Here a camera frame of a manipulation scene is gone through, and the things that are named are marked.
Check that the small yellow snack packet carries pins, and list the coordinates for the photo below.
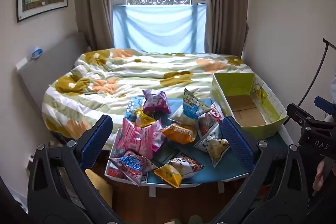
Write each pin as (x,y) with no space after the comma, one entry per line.
(168,176)

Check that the person's right hand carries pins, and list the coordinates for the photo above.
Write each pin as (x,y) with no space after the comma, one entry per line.
(319,176)

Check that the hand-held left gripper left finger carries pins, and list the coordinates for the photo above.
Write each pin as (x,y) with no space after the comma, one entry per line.
(95,138)

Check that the pink strawberry candy packet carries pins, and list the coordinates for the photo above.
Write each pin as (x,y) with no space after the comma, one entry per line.
(136,138)

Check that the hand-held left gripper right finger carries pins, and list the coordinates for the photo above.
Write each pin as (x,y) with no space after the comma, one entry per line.
(237,142)

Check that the black curved rod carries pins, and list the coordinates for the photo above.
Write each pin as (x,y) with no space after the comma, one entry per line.
(326,45)

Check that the purple snack packet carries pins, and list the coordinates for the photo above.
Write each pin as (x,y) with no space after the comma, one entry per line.
(157,102)

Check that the white brown snack packet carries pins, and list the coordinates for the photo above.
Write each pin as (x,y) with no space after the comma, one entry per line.
(186,165)

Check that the red white blue snack packet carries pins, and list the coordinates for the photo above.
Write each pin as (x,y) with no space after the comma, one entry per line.
(208,121)

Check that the gold foil snack packet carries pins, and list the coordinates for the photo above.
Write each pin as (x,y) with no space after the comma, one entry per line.
(143,117)

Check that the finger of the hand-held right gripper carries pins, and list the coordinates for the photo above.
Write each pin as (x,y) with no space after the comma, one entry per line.
(304,119)
(324,106)

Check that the green cardboard box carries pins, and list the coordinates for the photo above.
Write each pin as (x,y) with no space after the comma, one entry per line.
(236,85)

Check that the orange cake packet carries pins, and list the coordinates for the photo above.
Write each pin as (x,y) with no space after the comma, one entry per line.
(178,133)

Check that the grey bed headboard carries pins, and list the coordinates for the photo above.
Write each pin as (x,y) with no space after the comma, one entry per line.
(52,66)

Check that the small blue white object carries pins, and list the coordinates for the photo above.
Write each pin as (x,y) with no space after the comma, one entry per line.
(36,53)

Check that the floral green white blanket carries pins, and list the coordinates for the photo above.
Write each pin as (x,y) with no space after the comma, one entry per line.
(131,69)

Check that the white yellow chips packet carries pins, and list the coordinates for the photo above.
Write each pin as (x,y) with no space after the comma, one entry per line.
(210,146)

